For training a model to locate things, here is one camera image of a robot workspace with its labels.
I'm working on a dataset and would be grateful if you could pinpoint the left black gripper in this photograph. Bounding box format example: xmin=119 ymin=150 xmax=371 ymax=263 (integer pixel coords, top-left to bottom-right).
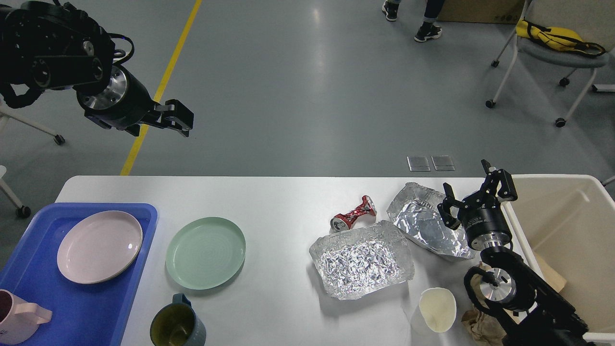
xmin=76 ymin=65 xmax=194 ymax=137

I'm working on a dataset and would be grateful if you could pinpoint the lower left caster leg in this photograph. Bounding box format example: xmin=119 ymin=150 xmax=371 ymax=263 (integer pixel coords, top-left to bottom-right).
xmin=0 ymin=166 xmax=31 ymax=219

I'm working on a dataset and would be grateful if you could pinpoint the blue plastic tray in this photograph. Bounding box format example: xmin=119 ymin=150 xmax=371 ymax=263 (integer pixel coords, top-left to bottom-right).
xmin=0 ymin=202 xmax=158 ymax=346

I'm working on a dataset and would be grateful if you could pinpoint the crumpled brown paper bag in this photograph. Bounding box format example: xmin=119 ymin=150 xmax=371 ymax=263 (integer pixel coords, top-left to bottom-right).
xmin=461 ymin=261 xmax=506 ymax=346

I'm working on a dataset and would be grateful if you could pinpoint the right floor plate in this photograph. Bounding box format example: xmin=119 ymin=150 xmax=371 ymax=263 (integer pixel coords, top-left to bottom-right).
xmin=431 ymin=155 xmax=455 ymax=172

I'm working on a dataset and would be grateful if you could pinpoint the rear foil tray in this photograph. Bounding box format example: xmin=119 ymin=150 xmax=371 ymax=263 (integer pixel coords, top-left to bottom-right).
xmin=386 ymin=182 xmax=475 ymax=261

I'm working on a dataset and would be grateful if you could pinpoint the beige plastic bin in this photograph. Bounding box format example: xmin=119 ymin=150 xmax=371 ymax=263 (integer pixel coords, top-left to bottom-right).
xmin=505 ymin=174 xmax=615 ymax=346

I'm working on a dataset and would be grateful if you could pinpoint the foil tray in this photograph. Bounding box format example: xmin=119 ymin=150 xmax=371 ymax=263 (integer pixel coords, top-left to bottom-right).
xmin=309 ymin=220 xmax=415 ymax=300
xmin=386 ymin=182 xmax=475 ymax=261

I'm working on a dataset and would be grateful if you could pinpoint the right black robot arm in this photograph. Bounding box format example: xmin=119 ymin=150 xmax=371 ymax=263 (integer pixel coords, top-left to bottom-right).
xmin=437 ymin=160 xmax=590 ymax=346

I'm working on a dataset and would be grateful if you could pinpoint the grey chair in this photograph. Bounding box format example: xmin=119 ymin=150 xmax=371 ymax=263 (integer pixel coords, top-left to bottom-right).
xmin=485 ymin=0 xmax=614 ymax=128

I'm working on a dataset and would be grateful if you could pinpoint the green plate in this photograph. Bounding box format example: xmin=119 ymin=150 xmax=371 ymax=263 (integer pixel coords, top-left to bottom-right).
xmin=165 ymin=217 xmax=246 ymax=290

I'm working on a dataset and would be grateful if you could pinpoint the chair leg with caster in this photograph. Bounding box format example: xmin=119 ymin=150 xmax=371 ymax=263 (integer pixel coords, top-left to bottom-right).
xmin=0 ymin=107 xmax=66 ymax=146

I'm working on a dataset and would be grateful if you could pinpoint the floor plate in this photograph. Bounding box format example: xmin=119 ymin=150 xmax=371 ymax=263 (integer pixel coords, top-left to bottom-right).
xmin=406 ymin=156 xmax=431 ymax=172
xmin=431 ymin=155 xmax=455 ymax=172

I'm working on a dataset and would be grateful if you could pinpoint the person with black sneakers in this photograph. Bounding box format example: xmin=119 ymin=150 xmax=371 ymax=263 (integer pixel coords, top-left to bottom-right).
xmin=381 ymin=0 xmax=445 ymax=42

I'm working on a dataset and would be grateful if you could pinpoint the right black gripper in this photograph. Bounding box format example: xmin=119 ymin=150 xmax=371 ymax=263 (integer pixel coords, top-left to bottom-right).
xmin=437 ymin=159 xmax=518 ymax=250

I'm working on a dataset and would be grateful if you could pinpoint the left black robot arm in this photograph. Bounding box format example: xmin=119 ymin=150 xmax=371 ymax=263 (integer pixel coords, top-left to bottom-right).
xmin=0 ymin=0 xmax=194 ymax=137

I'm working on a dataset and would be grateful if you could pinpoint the pink mug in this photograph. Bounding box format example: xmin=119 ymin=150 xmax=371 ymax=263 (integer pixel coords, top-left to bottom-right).
xmin=0 ymin=289 xmax=53 ymax=345

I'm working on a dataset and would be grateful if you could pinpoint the cardboard box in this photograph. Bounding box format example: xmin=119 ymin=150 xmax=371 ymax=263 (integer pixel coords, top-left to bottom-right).
xmin=438 ymin=0 xmax=525 ymax=24

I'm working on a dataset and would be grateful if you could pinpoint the white paper cup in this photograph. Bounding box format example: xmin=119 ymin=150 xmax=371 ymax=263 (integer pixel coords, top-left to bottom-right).
xmin=410 ymin=287 xmax=457 ymax=335

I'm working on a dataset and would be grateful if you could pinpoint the crushed red can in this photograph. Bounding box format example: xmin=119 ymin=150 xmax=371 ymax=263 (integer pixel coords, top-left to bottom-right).
xmin=330 ymin=195 xmax=377 ymax=232

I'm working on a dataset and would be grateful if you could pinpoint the yellow bag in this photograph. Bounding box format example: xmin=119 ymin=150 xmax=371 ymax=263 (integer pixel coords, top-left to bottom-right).
xmin=515 ymin=19 xmax=607 ymax=58

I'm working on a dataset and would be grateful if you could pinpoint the dark teal mug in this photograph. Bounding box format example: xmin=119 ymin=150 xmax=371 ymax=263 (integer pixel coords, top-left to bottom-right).
xmin=149 ymin=293 xmax=207 ymax=346

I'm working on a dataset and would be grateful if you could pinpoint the left floor plate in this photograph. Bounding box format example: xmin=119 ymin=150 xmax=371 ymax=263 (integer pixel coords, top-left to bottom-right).
xmin=406 ymin=156 xmax=431 ymax=172

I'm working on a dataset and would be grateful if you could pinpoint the pink plate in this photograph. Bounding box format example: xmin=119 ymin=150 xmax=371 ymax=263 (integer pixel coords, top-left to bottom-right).
xmin=57 ymin=210 xmax=144 ymax=284

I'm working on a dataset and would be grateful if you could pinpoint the front foil tray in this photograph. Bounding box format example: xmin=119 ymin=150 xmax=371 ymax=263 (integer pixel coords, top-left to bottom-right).
xmin=309 ymin=220 xmax=415 ymax=300

